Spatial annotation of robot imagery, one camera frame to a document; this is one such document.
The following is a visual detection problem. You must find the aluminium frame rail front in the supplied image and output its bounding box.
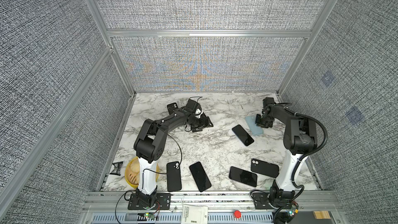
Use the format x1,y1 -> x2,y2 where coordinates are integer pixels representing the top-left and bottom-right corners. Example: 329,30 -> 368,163
83,190 -> 343,212

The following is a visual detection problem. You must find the small black clip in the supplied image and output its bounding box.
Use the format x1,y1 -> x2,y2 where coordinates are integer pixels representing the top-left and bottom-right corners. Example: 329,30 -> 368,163
109,161 -> 123,176

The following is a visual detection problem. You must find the white paper label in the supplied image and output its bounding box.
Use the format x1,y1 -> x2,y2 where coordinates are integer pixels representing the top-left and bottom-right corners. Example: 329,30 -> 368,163
181,204 -> 208,224

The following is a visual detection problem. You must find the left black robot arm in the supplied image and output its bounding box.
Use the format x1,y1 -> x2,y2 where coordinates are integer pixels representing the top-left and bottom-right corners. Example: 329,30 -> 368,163
134,108 -> 214,206

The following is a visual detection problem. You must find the black case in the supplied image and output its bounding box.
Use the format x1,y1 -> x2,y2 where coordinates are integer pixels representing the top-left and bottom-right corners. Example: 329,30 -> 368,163
167,102 -> 179,115
166,161 -> 182,192
251,159 -> 279,178

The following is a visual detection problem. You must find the black case far left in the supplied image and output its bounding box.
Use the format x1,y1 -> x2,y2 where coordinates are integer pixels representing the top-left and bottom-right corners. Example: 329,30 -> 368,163
167,102 -> 179,115

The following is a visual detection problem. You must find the black case near left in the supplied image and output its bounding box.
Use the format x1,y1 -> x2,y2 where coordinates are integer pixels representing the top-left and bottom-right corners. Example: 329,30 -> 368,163
166,161 -> 182,192

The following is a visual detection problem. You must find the black phone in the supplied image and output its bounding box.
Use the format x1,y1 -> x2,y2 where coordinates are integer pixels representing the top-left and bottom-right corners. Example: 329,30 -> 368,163
229,167 -> 258,187
189,161 -> 211,192

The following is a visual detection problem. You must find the red emergency button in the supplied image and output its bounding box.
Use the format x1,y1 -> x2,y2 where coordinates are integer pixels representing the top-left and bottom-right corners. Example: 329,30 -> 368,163
233,210 -> 241,219

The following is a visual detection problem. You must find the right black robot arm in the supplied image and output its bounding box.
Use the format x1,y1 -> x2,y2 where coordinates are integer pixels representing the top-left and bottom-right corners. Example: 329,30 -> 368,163
255,97 -> 318,208

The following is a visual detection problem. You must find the yellow tape roll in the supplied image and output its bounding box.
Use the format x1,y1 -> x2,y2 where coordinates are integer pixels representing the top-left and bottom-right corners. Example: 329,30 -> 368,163
124,157 -> 160,189

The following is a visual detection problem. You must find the black case near right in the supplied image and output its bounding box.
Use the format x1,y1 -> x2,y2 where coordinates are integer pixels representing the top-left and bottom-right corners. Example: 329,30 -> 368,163
251,159 -> 279,178

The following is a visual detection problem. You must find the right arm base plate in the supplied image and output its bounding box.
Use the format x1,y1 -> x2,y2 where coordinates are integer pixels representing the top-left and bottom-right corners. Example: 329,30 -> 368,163
251,191 -> 273,209

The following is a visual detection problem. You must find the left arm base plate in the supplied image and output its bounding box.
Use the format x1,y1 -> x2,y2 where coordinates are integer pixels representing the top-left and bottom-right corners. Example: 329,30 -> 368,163
127,193 -> 171,211

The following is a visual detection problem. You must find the black phone near centre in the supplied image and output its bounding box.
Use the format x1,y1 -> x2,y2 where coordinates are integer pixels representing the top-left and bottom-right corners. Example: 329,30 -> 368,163
189,161 -> 211,192

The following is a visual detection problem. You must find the wooden block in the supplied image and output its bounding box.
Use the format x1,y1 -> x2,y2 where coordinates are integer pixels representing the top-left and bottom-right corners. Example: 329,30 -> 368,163
313,211 -> 331,219

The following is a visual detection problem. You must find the black phone screen up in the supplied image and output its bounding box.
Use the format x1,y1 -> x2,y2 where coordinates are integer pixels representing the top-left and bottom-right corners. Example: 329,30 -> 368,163
232,124 -> 254,146

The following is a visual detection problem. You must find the light blue phone case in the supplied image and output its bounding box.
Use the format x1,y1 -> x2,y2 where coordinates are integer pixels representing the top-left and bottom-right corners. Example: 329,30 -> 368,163
245,115 -> 264,136

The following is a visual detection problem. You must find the black phone near right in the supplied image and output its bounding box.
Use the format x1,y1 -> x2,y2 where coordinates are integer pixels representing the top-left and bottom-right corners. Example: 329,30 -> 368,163
229,167 -> 258,187

